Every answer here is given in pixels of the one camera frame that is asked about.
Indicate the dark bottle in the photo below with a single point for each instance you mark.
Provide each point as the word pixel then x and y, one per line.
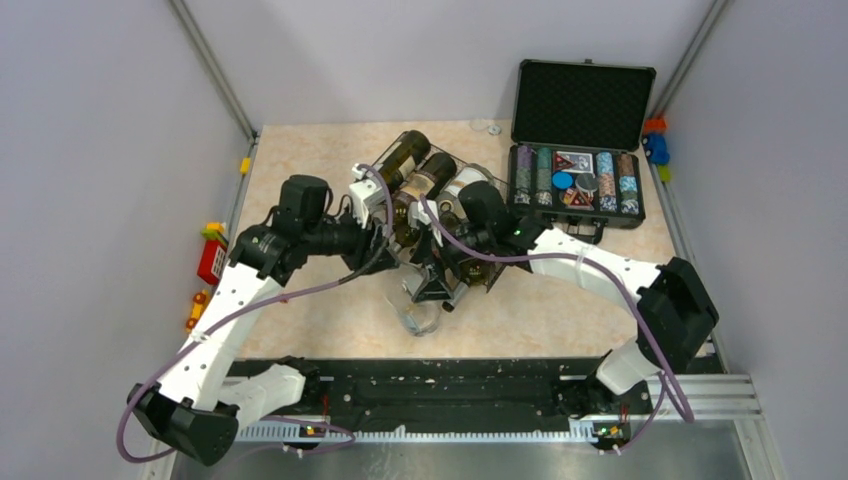
pixel 402 158

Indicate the red toy block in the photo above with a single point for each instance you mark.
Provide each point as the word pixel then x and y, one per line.
pixel 213 256

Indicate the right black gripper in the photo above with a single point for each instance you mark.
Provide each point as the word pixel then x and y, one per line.
pixel 436 287

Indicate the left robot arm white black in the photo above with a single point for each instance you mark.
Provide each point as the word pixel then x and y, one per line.
pixel 297 251

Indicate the black wire wine rack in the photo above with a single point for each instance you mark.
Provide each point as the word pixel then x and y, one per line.
pixel 414 246

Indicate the green wine bottle back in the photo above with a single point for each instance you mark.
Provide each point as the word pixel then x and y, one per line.
pixel 473 273

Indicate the clear tall glass bottle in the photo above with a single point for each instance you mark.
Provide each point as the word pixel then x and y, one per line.
pixel 468 174

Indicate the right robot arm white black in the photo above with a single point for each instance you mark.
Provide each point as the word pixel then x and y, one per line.
pixel 670 303

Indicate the clear round bottle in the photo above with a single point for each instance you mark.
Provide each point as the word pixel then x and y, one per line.
pixel 418 318

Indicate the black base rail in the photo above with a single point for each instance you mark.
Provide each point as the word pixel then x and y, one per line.
pixel 461 395

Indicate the small clear glass lid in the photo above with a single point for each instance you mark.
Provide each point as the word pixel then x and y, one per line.
pixel 485 125

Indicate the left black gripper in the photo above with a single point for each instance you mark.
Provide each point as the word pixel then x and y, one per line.
pixel 371 253

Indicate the blue orange toy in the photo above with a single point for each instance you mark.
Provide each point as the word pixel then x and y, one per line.
pixel 655 147

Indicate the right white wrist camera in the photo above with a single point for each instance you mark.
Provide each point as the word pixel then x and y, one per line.
pixel 423 216

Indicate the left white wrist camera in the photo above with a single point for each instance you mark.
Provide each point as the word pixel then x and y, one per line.
pixel 366 193

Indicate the black poker chip case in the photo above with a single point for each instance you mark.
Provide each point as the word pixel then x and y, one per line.
pixel 576 129

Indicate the green wine bottle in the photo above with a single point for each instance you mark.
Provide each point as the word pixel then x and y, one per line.
pixel 473 273
pixel 432 176

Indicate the yellow toy car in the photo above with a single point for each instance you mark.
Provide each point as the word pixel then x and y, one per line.
pixel 199 304

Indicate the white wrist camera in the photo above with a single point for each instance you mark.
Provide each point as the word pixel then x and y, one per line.
pixel 366 193
pixel 423 216

